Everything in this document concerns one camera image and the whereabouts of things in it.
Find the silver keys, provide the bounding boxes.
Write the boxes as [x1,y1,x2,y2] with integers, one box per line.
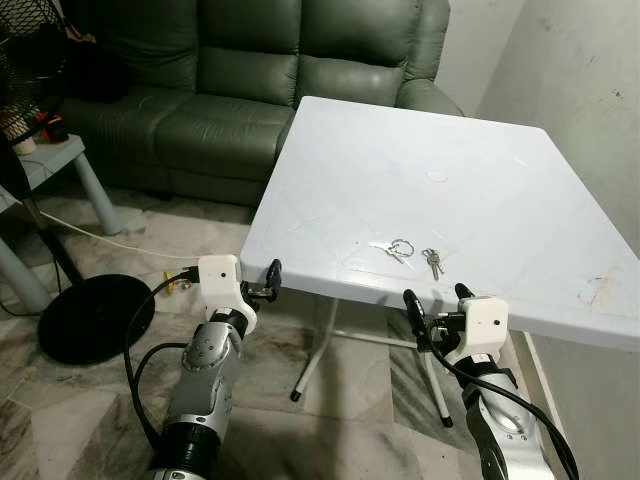
[368,238,416,264]

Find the white plastic table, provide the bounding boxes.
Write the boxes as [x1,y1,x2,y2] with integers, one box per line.
[240,96,640,429]

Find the green leather sofa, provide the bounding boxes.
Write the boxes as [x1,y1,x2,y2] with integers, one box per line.
[55,0,466,206]

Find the black standing fan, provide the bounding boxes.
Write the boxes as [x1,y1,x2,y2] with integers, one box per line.
[0,0,156,366]

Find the grey side table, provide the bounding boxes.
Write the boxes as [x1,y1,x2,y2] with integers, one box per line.
[0,135,123,313]

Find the small red black object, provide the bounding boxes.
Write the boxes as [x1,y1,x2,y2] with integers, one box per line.
[35,113,69,144]

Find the black cloth on sofa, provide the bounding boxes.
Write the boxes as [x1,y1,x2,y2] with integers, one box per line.
[60,35,133,103]

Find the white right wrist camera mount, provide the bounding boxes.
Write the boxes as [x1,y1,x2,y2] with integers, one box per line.
[445,297,511,367]

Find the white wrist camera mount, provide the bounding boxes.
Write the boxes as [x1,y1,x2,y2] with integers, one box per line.
[445,297,511,367]
[197,254,259,336]

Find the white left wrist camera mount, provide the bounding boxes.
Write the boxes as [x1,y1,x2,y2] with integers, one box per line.
[197,254,259,336]

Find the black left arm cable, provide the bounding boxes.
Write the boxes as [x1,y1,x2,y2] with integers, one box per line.
[123,268,201,451]

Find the white floor cable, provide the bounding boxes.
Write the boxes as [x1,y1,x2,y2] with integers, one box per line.
[35,205,201,263]

